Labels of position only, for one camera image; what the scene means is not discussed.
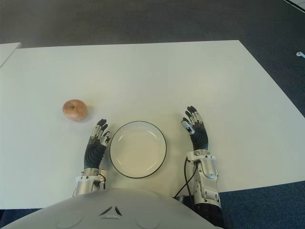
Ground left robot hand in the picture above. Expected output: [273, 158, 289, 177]
[83, 118, 112, 169]

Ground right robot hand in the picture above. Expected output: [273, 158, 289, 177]
[181, 105, 210, 152]

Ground red yellow apple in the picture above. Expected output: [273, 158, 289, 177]
[62, 99, 89, 123]

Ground white plate with black rim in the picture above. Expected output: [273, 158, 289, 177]
[109, 120, 168, 178]

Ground grey robot torso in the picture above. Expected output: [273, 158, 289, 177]
[0, 187, 221, 229]

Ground white side table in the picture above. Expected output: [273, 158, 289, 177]
[0, 42, 22, 69]

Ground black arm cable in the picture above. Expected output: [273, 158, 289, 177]
[173, 158, 200, 198]

